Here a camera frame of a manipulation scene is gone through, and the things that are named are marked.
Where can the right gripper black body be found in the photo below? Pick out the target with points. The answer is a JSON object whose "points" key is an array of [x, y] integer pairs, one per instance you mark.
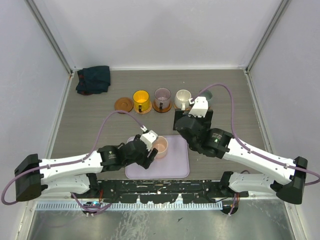
{"points": [[200, 121]]}

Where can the white slotted cable duct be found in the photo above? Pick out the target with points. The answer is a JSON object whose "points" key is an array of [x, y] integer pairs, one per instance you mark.
{"points": [[71, 205]]}

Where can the yellow mug black handle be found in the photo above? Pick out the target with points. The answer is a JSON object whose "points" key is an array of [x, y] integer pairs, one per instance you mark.
{"points": [[141, 99]]}

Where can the lavender plastic tray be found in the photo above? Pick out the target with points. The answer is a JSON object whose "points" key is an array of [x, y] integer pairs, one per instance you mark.
{"points": [[175, 165]]}

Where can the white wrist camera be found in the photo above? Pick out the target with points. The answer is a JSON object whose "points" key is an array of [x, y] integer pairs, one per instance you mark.
{"points": [[148, 137], [199, 107]]}

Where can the purple mug black handle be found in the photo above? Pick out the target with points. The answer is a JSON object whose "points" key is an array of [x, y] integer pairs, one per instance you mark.
{"points": [[162, 98]]}

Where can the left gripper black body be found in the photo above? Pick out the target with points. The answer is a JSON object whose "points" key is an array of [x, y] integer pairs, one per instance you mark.
{"points": [[141, 160]]}

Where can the pink mug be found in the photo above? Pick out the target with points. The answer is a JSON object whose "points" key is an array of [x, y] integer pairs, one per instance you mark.
{"points": [[161, 145]]}

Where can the dark blue folded cloth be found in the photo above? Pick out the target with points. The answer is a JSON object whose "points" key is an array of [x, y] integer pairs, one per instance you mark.
{"points": [[93, 80]]}

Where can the cream speckled mug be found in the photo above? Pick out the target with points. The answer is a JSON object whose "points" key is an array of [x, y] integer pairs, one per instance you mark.
{"points": [[182, 96]]}

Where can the grey-green mug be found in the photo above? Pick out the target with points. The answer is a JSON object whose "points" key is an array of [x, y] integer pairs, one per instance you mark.
{"points": [[209, 97]]}

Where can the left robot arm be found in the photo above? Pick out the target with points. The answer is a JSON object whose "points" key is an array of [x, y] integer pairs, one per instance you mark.
{"points": [[77, 174]]}

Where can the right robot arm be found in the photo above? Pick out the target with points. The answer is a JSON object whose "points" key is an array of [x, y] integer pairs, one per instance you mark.
{"points": [[284, 177]]}

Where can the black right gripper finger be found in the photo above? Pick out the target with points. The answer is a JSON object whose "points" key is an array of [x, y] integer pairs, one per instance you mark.
{"points": [[178, 114], [207, 120]]}

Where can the woven rattan coaster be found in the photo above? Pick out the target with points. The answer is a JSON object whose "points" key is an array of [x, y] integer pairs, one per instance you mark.
{"points": [[178, 106], [146, 111]]}

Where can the wooden coaster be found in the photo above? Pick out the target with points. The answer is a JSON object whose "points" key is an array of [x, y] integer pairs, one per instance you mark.
{"points": [[124, 104], [163, 110]]}

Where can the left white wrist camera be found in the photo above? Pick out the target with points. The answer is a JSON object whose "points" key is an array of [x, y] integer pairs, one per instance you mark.
{"points": [[148, 137]]}

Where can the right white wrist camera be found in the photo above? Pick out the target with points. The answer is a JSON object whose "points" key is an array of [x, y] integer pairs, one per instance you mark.
{"points": [[199, 107]]}

